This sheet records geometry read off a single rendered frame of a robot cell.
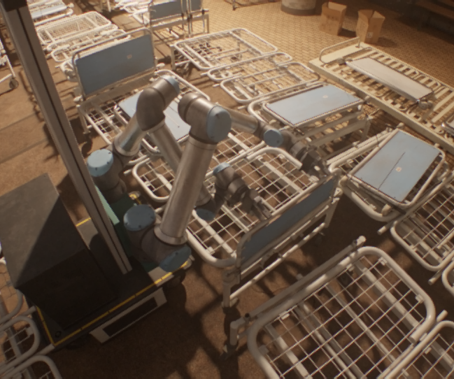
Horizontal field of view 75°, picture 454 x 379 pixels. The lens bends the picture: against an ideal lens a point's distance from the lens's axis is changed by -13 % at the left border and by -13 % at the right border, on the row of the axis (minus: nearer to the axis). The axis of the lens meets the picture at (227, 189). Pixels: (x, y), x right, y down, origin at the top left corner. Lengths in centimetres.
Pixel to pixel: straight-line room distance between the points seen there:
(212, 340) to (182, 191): 106
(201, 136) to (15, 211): 99
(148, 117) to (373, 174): 141
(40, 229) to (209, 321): 111
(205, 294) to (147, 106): 126
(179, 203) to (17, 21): 82
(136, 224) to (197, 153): 47
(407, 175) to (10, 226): 222
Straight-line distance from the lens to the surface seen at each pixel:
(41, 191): 175
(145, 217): 150
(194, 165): 122
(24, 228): 164
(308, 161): 173
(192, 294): 216
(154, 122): 136
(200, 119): 117
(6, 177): 339
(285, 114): 244
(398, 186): 215
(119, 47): 296
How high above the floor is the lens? 197
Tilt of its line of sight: 49 degrees down
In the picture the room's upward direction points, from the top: straight up
